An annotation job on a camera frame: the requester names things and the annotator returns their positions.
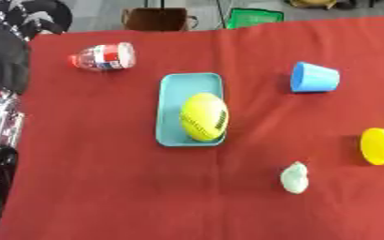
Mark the blue plastic cup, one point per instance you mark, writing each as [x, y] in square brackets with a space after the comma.
[315, 78]

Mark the yellow oval ball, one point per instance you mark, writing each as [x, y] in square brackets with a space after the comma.
[203, 116]

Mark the pale green crumpled lump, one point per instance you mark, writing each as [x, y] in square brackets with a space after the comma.
[294, 182]

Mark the clear bottle with red cap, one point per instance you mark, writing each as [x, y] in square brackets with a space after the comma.
[105, 56]

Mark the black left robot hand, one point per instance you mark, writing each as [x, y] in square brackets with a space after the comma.
[4, 62]

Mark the green crate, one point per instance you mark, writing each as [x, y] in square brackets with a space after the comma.
[253, 18]

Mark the teal rectangular tray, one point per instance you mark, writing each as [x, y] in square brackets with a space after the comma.
[176, 93]

